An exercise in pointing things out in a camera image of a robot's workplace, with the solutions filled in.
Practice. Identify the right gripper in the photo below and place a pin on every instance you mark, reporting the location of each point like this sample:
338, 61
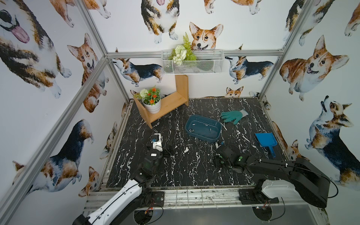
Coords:
220, 159

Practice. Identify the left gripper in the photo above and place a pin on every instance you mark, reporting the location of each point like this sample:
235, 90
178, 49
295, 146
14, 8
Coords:
162, 149

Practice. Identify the teal plastic storage box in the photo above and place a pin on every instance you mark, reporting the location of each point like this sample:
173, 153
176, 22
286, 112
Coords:
203, 128

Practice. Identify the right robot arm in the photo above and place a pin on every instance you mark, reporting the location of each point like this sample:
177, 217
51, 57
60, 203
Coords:
294, 179

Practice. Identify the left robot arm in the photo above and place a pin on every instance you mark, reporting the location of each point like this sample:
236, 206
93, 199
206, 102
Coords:
134, 194

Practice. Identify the green work glove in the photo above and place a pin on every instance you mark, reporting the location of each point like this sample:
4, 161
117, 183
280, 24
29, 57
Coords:
233, 116

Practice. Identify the blue plastic dustpan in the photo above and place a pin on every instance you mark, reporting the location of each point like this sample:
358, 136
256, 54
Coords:
267, 140

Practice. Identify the wooden shelf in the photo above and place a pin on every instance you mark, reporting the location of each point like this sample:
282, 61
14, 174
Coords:
169, 103

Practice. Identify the white pot with flowers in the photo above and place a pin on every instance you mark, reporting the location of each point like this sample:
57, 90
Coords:
150, 98

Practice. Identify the artificial green fern plant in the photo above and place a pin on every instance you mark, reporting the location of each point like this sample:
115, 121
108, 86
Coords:
182, 53

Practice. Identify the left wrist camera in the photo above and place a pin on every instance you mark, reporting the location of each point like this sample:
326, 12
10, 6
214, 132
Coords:
156, 140

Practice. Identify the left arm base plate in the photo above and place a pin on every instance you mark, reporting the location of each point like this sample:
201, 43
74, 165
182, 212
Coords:
148, 199

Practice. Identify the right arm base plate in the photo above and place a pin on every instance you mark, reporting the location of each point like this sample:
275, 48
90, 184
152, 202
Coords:
252, 196

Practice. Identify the white wire basket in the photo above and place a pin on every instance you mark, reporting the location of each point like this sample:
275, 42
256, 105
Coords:
207, 62

